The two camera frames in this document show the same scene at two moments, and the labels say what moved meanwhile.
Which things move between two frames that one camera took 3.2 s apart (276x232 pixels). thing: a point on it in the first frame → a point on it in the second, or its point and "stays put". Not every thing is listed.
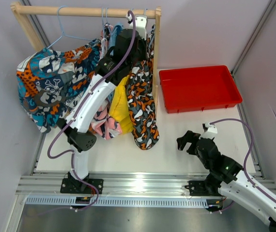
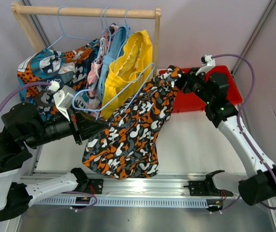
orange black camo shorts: [140, 87] → [125, 147]
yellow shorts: [119, 109] → [128, 74]
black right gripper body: [195, 151] → [194, 83]
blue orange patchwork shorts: [52, 82] stays put
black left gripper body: [141, 53] → [78, 128]
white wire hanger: [103, 44] stays put
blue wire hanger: [63, 34] stays put
